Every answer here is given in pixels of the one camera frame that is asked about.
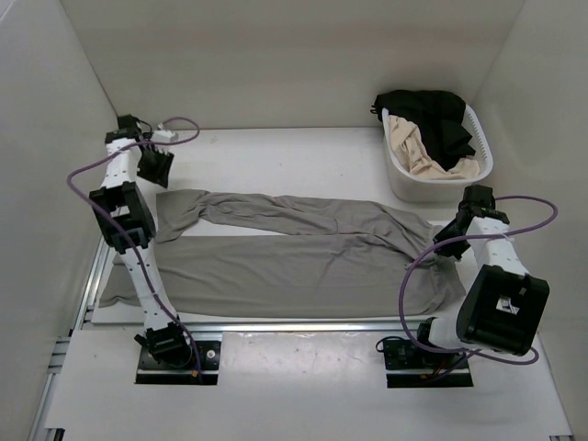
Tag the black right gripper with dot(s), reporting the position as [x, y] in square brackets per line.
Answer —
[448, 250]

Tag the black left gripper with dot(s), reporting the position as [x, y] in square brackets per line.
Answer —
[161, 175]

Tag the grey trousers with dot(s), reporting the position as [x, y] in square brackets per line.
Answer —
[253, 255]

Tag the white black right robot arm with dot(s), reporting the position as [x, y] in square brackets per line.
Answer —
[504, 305]

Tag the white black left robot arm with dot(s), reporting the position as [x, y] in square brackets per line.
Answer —
[128, 227]

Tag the white laundry basket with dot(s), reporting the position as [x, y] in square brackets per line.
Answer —
[413, 189]

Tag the beige garment in basket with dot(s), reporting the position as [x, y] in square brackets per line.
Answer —
[406, 145]

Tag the black garment in basket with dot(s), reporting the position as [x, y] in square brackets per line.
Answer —
[439, 116]

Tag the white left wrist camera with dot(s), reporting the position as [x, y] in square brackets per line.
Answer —
[165, 136]

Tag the aluminium frame rail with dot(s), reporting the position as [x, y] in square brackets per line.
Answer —
[92, 285]

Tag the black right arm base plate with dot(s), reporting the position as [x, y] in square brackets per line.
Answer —
[410, 367]

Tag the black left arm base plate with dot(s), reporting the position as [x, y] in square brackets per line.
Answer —
[153, 372]

